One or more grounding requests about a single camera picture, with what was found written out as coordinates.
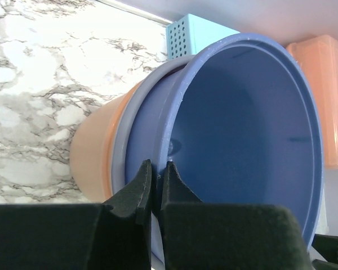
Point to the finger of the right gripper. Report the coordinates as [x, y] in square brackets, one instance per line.
[327, 246]

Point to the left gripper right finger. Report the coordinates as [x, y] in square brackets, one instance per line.
[199, 235]

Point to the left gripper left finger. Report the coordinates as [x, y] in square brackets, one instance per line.
[114, 234]

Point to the grey-blue plastic bucket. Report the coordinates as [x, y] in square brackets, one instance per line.
[117, 174]

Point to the orange plastic bucket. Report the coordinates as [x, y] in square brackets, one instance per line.
[91, 150]

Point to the blue plastic bucket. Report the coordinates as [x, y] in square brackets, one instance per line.
[240, 122]

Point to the large orange lidded container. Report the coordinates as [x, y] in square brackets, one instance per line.
[318, 59]

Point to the light blue perforated basket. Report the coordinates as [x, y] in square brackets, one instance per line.
[191, 34]

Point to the white perforated plastic basket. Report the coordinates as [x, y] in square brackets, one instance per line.
[322, 226]

